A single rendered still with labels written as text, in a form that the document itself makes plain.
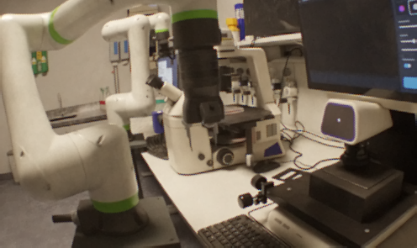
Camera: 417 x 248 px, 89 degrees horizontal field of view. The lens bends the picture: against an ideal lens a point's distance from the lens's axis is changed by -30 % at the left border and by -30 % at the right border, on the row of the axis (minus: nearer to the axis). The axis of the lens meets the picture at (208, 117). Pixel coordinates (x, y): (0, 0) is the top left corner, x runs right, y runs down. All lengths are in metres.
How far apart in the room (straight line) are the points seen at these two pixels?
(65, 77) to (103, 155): 3.17
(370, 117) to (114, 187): 0.55
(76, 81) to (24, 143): 3.16
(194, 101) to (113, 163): 0.21
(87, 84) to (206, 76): 3.22
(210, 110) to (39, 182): 0.35
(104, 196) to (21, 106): 0.27
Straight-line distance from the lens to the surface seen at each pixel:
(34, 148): 0.56
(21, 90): 0.64
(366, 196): 0.53
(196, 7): 0.53
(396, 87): 0.59
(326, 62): 0.72
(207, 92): 0.55
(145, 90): 1.41
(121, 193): 0.63
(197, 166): 1.10
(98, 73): 3.69
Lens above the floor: 1.16
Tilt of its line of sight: 11 degrees down
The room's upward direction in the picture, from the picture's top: 5 degrees counter-clockwise
